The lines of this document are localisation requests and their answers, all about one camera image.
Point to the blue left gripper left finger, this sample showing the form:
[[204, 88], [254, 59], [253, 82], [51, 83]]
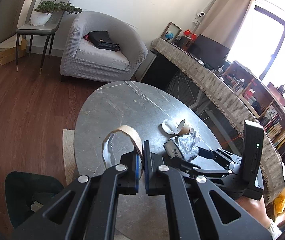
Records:
[[129, 181]]

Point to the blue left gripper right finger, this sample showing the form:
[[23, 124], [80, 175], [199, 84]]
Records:
[[154, 183]]

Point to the brown tape roll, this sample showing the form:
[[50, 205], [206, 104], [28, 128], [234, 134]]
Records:
[[119, 141], [182, 128]]

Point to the white plastic lid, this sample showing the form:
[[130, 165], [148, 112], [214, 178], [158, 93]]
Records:
[[169, 126]]

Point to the dark green trash bin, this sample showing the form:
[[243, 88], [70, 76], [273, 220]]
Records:
[[23, 189]]

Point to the person's right hand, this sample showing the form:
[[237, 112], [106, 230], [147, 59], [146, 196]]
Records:
[[256, 208]]

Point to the beige fringed table runner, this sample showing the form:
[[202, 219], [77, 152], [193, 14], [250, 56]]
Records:
[[273, 169]]

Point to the wooden bookshelf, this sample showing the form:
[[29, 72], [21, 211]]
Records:
[[264, 101]]

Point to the black monitor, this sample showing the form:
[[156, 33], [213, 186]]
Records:
[[209, 51]]

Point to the grey armchair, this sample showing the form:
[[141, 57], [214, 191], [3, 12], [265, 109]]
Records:
[[82, 59]]

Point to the small globe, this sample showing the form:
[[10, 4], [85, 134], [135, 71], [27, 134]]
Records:
[[169, 36]]

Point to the black handbag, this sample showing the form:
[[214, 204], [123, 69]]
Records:
[[101, 40]]

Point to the framed picture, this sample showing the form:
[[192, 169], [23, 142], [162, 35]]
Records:
[[172, 28]]

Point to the beige curtain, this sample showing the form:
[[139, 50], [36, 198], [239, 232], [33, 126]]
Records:
[[224, 19]]

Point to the cardboard box on floor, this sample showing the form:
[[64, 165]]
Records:
[[8, 55]]

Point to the potted green plant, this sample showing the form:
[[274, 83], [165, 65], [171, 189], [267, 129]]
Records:
[[45, 9]]

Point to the white security camera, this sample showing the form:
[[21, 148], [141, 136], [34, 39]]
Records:
[[198, 18]]

